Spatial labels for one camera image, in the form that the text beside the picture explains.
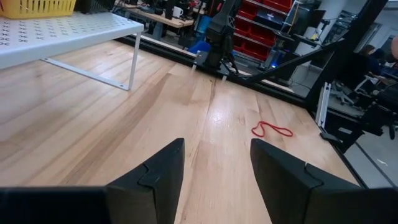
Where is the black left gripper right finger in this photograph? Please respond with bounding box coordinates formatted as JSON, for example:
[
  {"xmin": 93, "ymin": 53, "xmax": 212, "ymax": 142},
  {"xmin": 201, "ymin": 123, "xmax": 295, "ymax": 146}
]
[{"xmin": 250, "ymin": 138, "xmax": 365, "ymax": 224}]

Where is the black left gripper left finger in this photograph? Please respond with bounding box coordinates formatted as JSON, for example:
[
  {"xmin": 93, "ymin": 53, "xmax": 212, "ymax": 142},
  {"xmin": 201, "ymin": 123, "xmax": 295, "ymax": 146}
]
[{"xmin": 105, "ymin": 138, "xmax": 186, "ymax": 224}]

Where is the long red rubber band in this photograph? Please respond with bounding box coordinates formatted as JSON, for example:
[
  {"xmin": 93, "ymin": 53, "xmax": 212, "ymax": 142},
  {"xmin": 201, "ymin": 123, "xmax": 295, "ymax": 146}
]
[{"xmin": 251, "ymin": 121, "xmax": 294, "ymax": 138}]

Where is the black office chair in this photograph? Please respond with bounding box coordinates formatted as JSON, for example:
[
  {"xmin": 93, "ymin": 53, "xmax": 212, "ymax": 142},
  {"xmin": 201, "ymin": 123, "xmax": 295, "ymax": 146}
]
[{"xmin": 330, "ymin": 80, "xmax": 356, "ymax": 106}]

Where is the light wooden desk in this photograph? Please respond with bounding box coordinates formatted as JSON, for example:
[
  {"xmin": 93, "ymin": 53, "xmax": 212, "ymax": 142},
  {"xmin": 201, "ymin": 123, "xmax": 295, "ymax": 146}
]
[{"xmin": 123, "ymin": 5, "xmax": 196, "ymax": 40}]

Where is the white slanted bar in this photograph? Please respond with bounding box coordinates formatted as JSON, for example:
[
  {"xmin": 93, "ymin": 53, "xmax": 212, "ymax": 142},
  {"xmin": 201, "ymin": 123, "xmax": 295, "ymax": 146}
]
[{"xmin": 315, "ymin": 82, "xmax": 331, "ymax": 129}]

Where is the blue storage bin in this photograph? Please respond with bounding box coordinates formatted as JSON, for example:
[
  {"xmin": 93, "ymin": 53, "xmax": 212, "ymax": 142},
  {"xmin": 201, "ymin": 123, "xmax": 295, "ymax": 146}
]
[{"xmin": 188, "ymin": 40, "xmax": 212, "ymax": 55}]

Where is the person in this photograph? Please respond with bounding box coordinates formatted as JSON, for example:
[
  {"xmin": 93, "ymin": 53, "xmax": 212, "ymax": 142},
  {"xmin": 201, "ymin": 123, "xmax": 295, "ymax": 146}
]
[{"xmin": 359, "ymin": 44, "xmax": 387, "ymax": 77}]

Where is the metal shelf with red bins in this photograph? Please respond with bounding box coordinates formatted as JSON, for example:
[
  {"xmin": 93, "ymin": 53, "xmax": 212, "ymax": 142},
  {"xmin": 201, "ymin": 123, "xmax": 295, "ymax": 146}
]
[{"xmin": 233, "ymin": 0, "xmax": 295, "ymax": 62}]

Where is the white perforated riser shelf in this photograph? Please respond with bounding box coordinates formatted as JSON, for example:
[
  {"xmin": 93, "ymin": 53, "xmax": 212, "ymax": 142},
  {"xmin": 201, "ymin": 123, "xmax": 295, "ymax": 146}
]
[{"xmin": 0, "ymin": 11, "xmax": 145, "ymax": 91}]

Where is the black plastic basket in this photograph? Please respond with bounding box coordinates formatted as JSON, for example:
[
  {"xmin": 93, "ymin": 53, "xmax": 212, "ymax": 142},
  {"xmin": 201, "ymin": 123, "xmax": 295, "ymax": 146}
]
[{"xmin": 74, "ymin": 0, "xmax": 116, "ymax": 14}]

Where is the yellow plastic basket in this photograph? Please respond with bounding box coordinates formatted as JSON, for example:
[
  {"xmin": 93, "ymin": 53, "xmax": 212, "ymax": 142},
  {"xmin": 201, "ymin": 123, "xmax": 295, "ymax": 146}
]
[{"xmin": 0, "ymin": 0, "xmax": 77, "ymax": 19}]

